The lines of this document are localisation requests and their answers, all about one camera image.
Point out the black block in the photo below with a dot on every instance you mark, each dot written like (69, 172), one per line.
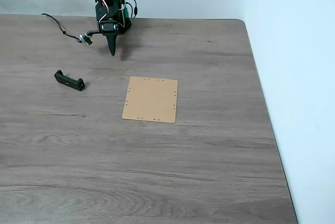
(69, 81)

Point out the green controller board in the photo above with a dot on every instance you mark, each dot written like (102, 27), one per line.
(126, 12)

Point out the tan board with holes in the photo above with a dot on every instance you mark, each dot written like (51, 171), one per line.
(150, 100)

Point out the small gripper-mounted camera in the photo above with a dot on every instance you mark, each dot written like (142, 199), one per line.
(86, 38)

